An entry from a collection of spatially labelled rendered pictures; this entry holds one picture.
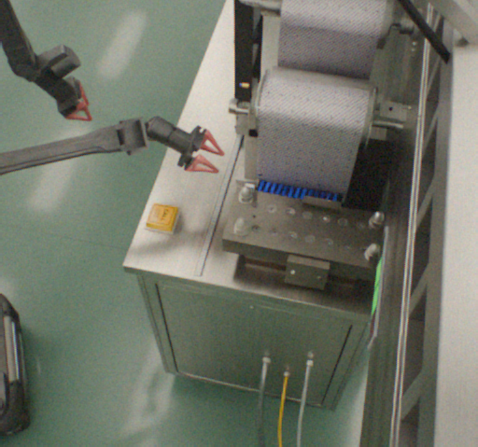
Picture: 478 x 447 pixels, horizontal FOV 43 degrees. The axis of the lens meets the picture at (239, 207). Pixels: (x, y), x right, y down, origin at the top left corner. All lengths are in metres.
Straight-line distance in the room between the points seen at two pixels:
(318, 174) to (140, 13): 2.44
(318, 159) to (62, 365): 1.45
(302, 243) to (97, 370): 1.25
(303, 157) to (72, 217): 1.58
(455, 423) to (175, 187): 1.21
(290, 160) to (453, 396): 0.91
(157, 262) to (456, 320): 1.01
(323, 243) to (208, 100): 0.69
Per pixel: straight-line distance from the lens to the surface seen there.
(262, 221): 1.49
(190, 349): 2.03
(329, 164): 1.48
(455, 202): 0.81
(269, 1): 1.55
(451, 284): 0.74
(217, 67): 2.05
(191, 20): 3.69
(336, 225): 1.51
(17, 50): 1.57
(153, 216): 1.65
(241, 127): 1.54
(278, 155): 1.48
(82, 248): 2.74
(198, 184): 1.72
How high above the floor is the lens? 2.28
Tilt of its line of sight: 55 degrees down
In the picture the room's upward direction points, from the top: straight up
